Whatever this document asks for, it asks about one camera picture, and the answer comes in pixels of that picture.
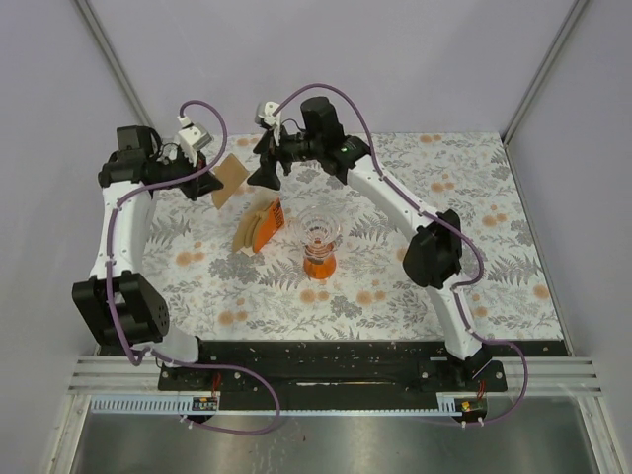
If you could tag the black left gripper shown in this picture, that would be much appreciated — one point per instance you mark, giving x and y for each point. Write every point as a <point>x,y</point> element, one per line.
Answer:
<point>201,185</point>

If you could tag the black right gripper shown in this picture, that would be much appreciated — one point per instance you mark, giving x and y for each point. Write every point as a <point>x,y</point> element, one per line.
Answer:
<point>269,151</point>

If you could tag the brown paper coffee filter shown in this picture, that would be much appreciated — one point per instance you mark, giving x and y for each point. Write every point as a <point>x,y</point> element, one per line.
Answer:
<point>231,173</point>

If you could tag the orange coffee filter box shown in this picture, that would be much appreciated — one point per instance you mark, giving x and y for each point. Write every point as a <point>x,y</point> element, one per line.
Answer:
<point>258,226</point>

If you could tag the clear glass dripper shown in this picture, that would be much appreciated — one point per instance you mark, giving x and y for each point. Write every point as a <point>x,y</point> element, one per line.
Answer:
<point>316,226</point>

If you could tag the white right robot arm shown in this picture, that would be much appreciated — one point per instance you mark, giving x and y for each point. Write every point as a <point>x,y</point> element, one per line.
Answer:
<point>435,241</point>

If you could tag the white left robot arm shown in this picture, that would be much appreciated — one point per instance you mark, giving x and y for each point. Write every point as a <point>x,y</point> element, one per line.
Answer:
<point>119,305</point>

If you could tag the orange glass carafe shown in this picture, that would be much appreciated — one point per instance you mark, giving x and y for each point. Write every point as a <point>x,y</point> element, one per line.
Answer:
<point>319,260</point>

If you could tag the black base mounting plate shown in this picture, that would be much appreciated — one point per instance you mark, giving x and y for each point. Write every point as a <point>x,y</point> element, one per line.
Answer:
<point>240,356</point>

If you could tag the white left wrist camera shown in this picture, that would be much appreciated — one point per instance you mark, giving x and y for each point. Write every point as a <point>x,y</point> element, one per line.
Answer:
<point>192,137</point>

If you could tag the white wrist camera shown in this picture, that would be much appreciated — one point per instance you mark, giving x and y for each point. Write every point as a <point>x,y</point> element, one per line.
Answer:
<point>192,137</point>
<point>267,116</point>

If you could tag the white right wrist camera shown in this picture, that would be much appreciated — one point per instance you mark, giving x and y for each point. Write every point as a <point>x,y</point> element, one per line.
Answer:
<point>267,116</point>

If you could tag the light blue cable duct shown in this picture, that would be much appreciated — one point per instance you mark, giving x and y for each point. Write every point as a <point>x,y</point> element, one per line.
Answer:
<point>427,405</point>

